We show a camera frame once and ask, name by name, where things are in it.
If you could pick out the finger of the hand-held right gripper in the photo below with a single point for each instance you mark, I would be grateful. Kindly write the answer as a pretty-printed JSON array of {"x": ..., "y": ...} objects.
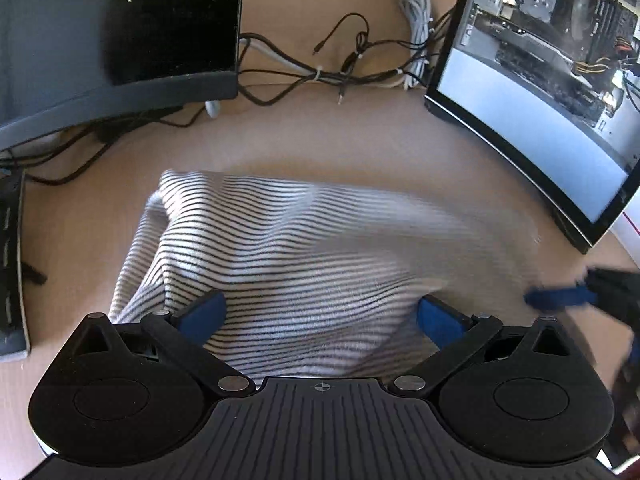
[{"x": 560, "y": 298}]

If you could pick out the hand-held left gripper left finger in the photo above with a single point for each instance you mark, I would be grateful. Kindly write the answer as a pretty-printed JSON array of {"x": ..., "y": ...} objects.
[{"x": 205, "y": 312}]

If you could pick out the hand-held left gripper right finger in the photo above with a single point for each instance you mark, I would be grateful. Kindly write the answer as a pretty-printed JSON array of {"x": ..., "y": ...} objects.
[{"x": 442, "y": 320}]

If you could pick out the white black striped shirt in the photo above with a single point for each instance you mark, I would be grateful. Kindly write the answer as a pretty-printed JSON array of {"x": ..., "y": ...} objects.
[{"x": 310, "y": 280}]

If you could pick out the curved lit computer monitor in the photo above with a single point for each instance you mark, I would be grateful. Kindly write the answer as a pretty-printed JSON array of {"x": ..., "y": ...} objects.
[{"x": 525, "y": 100}]

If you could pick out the black keyboard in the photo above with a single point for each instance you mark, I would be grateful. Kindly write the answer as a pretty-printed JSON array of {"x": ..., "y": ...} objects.
[{"x": 10, "y": 260}]

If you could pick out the dark grey computer monitor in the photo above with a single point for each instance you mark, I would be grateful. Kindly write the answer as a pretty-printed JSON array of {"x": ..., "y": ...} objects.
[{"x": 75, "y": 35}]

